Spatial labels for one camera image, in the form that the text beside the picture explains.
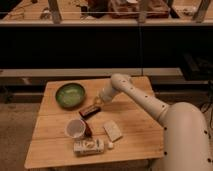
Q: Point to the brown rectangular eraser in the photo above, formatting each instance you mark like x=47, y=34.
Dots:
x=89, y=111

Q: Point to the white printed box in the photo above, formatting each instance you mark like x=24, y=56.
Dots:
x=88, y=147

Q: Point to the white and red cup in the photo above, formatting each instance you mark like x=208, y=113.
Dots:
x=78, y=129

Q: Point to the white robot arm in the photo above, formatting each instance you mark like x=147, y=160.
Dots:
x=186, y=139

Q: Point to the wooden table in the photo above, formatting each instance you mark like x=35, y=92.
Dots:
x=51, y=147

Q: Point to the translucent gripper tip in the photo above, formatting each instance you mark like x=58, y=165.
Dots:
x=97, y=101

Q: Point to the green bowl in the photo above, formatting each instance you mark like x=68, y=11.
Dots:
x=70, y=95

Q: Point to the small white cube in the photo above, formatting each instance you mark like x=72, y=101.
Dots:
x=110, y=145

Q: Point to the white sponge block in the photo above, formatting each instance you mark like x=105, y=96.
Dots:
x=112, y=130

